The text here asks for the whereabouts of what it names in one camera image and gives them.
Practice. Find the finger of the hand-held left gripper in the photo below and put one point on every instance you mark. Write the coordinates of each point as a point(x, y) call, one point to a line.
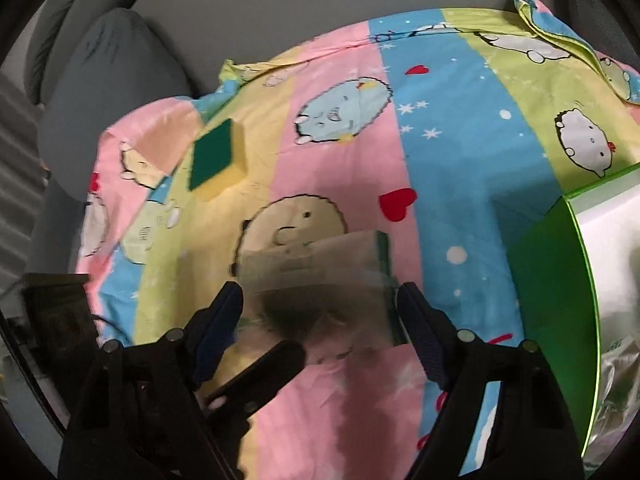
point(270, 365)

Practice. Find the green cardboard box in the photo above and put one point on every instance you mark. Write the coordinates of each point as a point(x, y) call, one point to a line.
point(545, 270)

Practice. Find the grey-green sofa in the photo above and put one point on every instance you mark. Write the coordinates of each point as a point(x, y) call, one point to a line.
point(300, 0)

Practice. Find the grey-green sofa back cushion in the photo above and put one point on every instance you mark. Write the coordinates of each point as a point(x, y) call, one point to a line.
point(65, 35)

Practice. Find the colourful cartoon printed blanket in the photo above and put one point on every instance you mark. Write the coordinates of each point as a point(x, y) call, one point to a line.
point(450, 185)

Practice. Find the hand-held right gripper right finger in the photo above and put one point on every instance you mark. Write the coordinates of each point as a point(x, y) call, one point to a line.
point(420, 330)

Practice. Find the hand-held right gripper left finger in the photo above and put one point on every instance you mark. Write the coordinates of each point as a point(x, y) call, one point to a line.
point(220, 320)

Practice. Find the grey-green throw pillow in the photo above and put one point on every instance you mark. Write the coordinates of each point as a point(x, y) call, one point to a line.
point(100, 100)

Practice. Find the dark box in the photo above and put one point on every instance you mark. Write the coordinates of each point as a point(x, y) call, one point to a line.
point(55, 310)

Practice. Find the clear plastic snack bag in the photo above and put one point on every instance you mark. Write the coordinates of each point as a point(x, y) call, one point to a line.
point(615, 390)

